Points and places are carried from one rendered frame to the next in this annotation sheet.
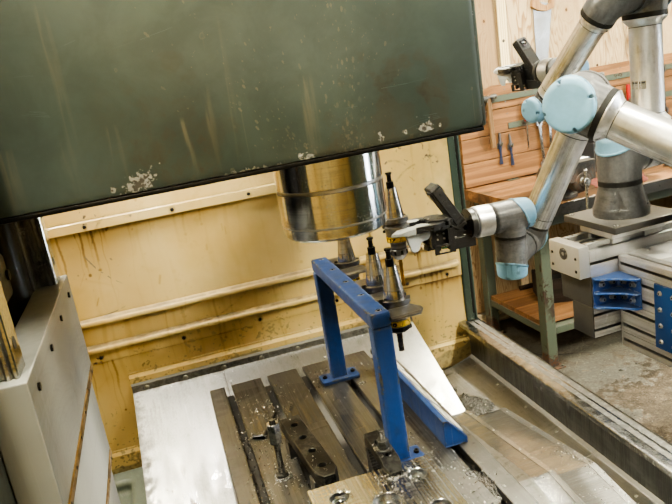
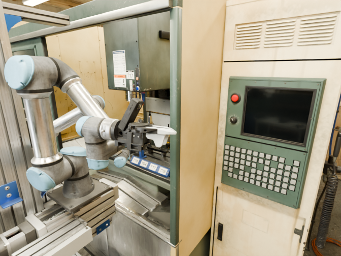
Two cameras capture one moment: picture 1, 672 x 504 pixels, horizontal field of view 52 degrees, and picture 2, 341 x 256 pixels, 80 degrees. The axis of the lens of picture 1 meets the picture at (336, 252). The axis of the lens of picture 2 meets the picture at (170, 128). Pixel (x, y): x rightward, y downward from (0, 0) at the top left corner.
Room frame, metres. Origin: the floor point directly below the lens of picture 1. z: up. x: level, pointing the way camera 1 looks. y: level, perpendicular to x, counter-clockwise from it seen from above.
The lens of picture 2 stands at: (2.89, -1.02, 1.76)
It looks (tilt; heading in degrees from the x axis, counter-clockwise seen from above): 16 degrees down; 141
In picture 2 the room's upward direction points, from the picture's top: straight up
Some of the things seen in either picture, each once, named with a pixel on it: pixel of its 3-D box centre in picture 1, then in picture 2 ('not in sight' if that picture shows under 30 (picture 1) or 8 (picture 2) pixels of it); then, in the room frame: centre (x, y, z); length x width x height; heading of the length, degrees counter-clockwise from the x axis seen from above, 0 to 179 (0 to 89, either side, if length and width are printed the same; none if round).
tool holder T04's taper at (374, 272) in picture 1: (374, 268); not in sight; (1.42, -0.07, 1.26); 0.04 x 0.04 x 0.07
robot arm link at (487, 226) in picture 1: (479, 221); not in sight; (1.59, -0.35, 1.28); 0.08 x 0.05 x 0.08; 13
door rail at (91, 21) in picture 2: not in sight; (53, 30); (1.19, -0.68, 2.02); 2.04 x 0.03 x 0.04; 14
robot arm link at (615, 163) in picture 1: (620, 153); (73, 160); (1.88, -0.81, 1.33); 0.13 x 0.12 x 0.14; 120
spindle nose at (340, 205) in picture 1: (330, 190); (132, 94); (1.03, -0.01, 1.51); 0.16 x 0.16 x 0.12
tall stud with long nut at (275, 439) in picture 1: (277, 448); not in sight; (1.26, 0.18, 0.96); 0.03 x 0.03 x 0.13
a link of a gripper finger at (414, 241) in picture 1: (412, 240); not in sight; (1.52, -0.18, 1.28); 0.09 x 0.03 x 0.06; 117
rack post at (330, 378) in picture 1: (330, 325); not in sight; (1.67, 0.04, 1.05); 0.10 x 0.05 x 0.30; 104
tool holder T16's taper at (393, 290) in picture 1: (392, 281); not in sight; (1.31, -0.10, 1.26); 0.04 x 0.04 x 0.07
